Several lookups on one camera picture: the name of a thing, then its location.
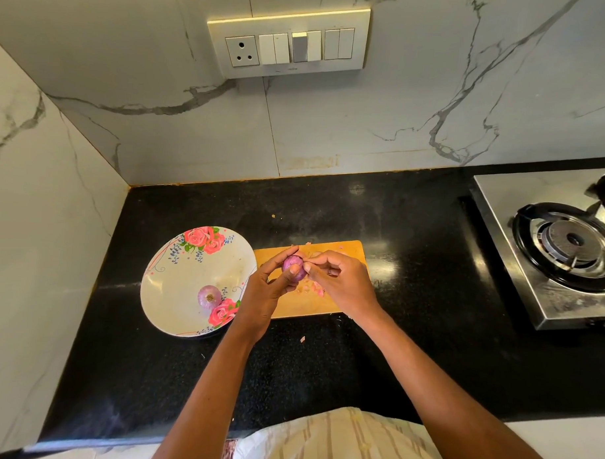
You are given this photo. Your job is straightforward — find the small pink onion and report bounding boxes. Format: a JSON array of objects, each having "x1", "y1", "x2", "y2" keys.
[
  {"x1": 282, "y1": 253, "x2": 307, "y2": 278},
  {"x1": 197, "y1": 283, "x2": 225, "y2": 311}
]

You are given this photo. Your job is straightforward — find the white wall switch panel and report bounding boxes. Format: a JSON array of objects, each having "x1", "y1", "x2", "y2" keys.
[{"x1": 206, "y1": 2, "x2": 372, "y2": 85}]

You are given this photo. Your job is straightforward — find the pile of onion peels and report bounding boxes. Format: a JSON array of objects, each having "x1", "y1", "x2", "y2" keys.
[{"x1": 297, "y1": 276, "x2": 328, "y2": 345}]

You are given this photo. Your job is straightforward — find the person's left hand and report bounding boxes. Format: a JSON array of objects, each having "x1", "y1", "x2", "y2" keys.
[{"x1": 231, "y1": 244, "x2": 305, "y2": 343}]

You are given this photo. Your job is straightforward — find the stainless steel gas stove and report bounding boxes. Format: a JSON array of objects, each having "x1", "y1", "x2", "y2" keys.
[{"x1": 466, "y1": 162, "x2": 605, "y2": 333}]

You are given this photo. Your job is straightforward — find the black stone countertop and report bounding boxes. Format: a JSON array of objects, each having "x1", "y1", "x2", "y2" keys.
[{"x1": 38, "y1": 137, "x2": 605, "y2": 459}]

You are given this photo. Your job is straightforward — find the white floral plate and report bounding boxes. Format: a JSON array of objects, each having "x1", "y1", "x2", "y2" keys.
[{"x1": 138, "y1": 223, "x2": 259, "y2": 340}]

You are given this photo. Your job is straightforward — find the person's right hand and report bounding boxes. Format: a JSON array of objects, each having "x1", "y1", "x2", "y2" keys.
[{"x1": 299, "y1": 249, "x2": 386, "y2": 324}]

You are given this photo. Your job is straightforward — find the person's right forearm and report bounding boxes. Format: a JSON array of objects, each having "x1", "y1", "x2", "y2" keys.
[{"x1": 352, "y1": 306, "x2": 568, "y2": 459}]

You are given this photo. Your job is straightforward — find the beige striped garment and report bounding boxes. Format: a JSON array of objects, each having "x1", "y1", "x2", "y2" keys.
[{"x1": 230, "y1": 403, "x2": 454, "y2": 459}]

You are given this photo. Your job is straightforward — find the wooden cutting board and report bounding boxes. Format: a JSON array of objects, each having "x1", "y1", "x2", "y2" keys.
[{"x1": 252, "y1": 236, "x2": 367, "y2": 322}]

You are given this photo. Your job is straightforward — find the person's left forearm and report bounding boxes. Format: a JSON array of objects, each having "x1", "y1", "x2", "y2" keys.
[{"x1": 148, "y1": 321, "x2": 269, "y2": 459}]

